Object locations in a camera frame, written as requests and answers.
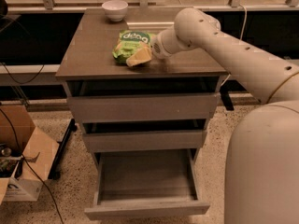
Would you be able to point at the white ceramic bowl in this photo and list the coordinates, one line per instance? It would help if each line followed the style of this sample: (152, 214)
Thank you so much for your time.
(115, 10)

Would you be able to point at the grey drawer cabinet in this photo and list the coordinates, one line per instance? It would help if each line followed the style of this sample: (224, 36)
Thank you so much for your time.
(89, 56)

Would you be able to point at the green rice chip bag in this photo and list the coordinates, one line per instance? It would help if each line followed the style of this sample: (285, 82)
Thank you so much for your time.
(129, 42)

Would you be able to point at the grey drawer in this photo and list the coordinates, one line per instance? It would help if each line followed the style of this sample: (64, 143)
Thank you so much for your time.
(143, 99)
(145, 135)
(156, 183)

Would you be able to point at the grey bottom drawer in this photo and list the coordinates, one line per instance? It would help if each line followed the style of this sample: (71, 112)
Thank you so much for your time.
(156, 183)

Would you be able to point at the black metal stand leg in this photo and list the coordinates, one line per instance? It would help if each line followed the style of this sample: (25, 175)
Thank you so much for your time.
(54, 171)

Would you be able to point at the open cardboard box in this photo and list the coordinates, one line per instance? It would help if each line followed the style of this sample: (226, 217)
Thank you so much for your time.
(33, 152)

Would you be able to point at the grey top drawer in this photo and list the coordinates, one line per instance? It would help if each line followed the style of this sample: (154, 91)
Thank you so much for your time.
(143, 99)

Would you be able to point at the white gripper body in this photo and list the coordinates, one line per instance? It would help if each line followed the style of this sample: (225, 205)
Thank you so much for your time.
(156, 48)

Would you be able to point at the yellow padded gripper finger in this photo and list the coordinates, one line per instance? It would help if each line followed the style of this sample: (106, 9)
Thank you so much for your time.
(142, 55)

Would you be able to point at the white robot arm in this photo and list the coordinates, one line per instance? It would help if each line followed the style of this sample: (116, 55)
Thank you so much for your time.
(262, 163)

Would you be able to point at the grey middle drawer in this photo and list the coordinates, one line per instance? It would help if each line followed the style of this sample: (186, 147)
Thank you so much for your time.
(145, 135)

